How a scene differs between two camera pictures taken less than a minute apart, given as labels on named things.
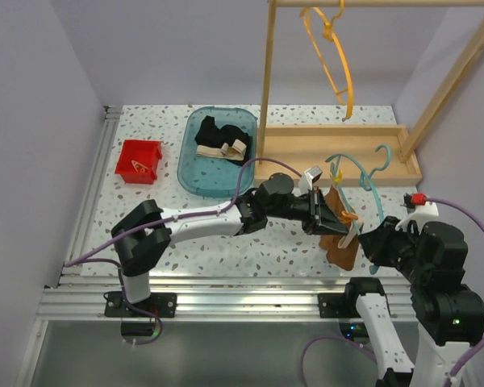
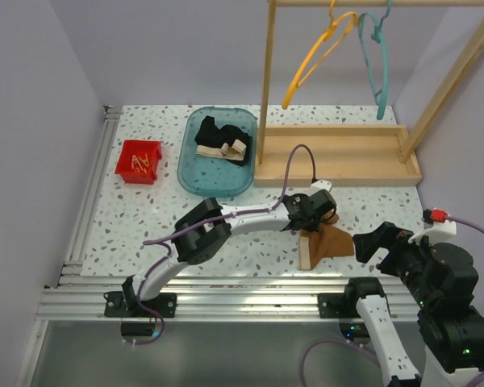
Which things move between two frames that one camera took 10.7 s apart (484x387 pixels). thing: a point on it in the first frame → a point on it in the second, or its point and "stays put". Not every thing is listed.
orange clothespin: x=347 y=218 → x=144 y=161
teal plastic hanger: x=373 y=269 → x=378 y=35
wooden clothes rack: x=362 y=155 stays put
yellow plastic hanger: x=328 y=32 → x=295 y=81
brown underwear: x=342 y=249 → x=327 y=241
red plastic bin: x=149 y=152 stays put
